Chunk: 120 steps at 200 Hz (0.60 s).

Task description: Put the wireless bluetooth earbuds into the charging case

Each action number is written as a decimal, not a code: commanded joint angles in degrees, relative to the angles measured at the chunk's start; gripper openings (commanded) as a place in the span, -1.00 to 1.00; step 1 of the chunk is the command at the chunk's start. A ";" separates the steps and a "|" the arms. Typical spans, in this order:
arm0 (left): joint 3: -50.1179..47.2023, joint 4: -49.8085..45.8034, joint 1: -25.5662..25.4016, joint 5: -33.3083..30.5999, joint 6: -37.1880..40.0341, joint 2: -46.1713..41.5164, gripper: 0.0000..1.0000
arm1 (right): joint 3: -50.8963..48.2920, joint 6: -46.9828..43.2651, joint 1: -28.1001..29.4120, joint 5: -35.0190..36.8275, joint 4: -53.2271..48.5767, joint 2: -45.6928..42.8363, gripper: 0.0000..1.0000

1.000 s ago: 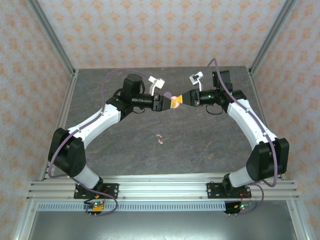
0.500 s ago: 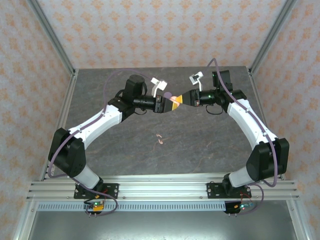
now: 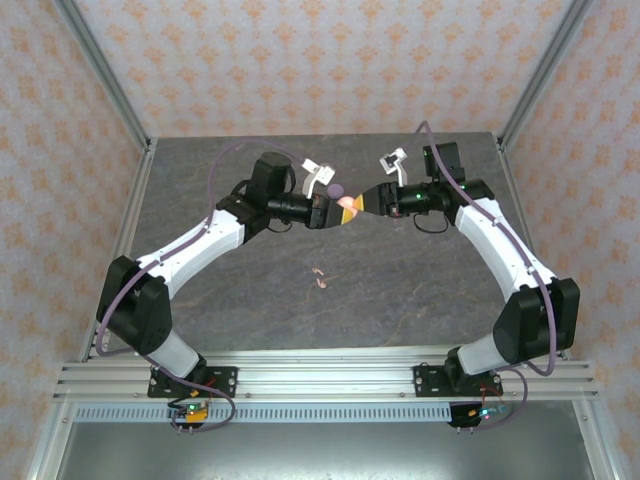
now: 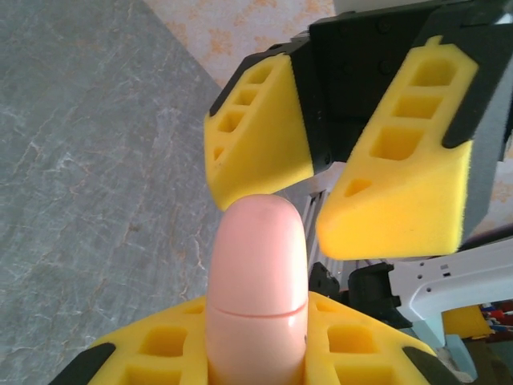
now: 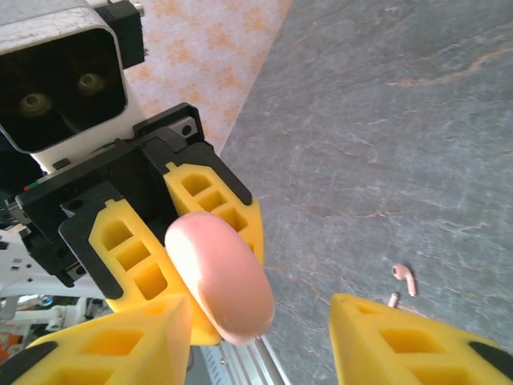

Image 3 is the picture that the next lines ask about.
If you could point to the pink earbud charging case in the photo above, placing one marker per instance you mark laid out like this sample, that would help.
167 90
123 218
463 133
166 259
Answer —
346 202

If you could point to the purple earbud charging case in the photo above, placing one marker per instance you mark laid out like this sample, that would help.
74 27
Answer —
335 190

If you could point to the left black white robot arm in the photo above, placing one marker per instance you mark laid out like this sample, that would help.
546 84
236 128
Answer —
190 245

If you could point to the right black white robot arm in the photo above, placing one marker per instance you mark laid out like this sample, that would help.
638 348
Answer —
500 240

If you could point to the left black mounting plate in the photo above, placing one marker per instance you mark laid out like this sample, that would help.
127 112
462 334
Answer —
222 382

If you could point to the black mounting plate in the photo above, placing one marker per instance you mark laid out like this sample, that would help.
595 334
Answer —
222 382
425 382

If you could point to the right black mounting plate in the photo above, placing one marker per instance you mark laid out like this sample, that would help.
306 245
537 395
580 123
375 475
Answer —
425 382

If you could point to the grey metal lower panel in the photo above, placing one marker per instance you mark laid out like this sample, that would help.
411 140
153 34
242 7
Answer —
325 455

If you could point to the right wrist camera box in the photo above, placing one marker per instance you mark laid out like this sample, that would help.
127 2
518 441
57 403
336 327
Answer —
392 161

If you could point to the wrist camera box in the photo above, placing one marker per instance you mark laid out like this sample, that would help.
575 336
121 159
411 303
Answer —
392 161
320 175

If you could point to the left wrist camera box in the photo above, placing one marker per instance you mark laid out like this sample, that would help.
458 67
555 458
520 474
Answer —
320 175

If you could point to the right aluminium side rail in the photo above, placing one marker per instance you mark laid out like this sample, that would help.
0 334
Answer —
520 200

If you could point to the aluminium side rail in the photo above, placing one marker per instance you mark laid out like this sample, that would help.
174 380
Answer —
136 190
520 200

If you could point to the left aluminium side rail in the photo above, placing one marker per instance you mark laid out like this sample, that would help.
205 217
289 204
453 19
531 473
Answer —
136 190

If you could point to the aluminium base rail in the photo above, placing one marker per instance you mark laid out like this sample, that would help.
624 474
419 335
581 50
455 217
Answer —
325 380

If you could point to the right aluminium frame post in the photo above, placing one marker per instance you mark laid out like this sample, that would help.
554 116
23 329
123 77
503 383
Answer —
542 75

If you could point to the aluminium frame post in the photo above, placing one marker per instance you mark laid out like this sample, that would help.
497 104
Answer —
106 75
542 75

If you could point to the left aluminium frame post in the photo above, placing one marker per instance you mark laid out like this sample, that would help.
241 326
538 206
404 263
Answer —
106 75

